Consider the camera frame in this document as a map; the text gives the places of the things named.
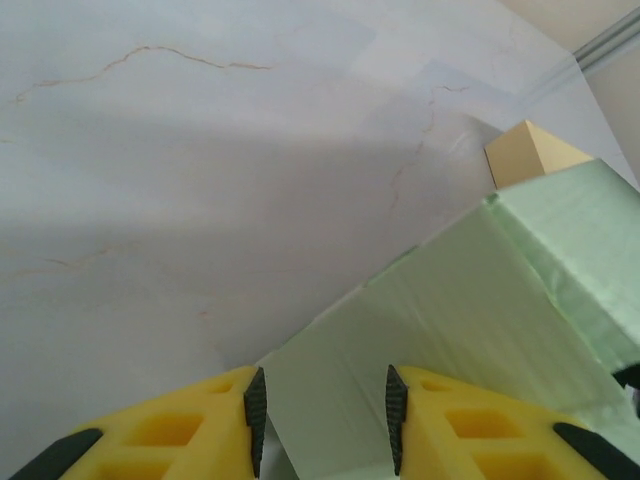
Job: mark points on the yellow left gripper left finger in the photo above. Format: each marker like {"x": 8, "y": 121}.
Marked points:
{"x": 215, "y": 415}

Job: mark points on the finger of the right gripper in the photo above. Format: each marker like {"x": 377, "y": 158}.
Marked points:
{"x": 632, "y": 377}

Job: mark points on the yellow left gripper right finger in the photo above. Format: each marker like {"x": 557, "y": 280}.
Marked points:
{"x": 430, "y": 425}

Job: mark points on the green paper box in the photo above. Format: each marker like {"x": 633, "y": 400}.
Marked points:
{"x": 475, "y": 300}

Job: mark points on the tan wooden block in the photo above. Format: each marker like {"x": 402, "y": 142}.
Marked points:
{"x": 520, "y": 155}

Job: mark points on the aluminium table side rail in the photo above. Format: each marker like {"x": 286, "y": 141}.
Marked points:
{"x": 610, "y": 37}

